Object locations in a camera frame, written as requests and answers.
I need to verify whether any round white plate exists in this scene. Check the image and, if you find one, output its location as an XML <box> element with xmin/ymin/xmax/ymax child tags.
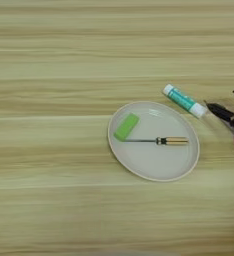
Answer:
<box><xmin>107</xmin><ymin>100</ymin><xmax>201</xmax><ymax>183</ymax></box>

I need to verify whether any yellow-handled screwdriver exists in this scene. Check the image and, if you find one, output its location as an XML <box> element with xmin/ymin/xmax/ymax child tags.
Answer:
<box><xmin>123</xmin><ymin>135</ymin><xmax>190</xmax><ymax>147</ymax></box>

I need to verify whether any green eraser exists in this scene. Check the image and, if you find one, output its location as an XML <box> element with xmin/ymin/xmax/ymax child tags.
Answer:
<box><xmin>113</xmin><ymin>112</ymin><xmax>141</xmax><ymax>143</ymax></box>

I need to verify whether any green and white glue stick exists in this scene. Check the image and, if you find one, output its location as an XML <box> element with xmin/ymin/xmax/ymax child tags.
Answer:
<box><xmin>162</xmin><ymin>83</ymin><xmax>208</xmax><ymax>120</ymax></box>

